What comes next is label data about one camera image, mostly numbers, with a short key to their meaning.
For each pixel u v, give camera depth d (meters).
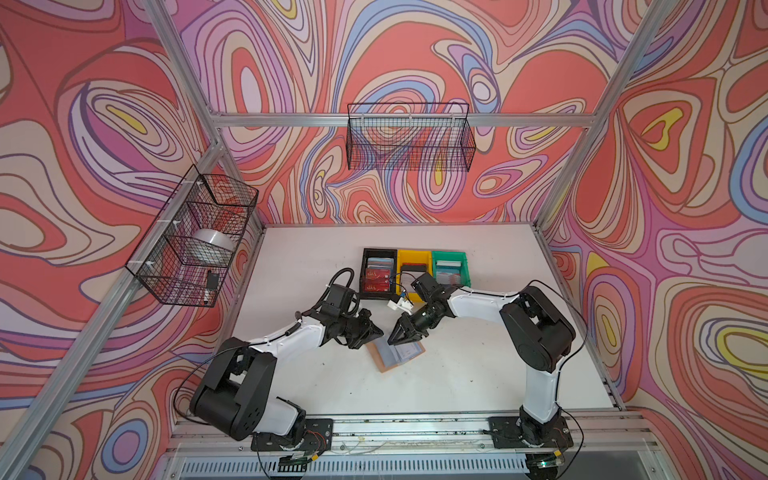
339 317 0.71
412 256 1.02
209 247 0.70
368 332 0.77
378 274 1.02
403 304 0.85
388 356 0.84
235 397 0.43
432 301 0.74
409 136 0.96
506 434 0.73
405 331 0.79
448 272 1.02
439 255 1.02
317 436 0.73
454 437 0.75
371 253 1.03
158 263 0.66
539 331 0.51
